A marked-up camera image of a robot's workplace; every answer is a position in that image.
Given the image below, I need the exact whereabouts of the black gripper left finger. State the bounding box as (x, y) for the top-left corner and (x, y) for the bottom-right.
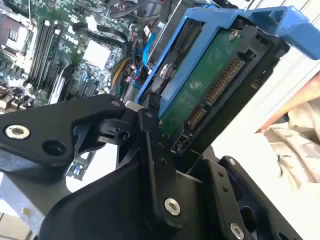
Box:
(0, 93), (188, 228)

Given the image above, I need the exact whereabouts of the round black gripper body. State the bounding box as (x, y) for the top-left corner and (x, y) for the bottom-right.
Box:
(38, 160), (216, 240)

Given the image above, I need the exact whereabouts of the hard disk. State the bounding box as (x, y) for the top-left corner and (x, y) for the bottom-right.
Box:
(133, 4), (320, 158)

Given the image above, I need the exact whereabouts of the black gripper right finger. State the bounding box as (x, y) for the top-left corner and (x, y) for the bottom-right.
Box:
(186, 155), (305, 240)

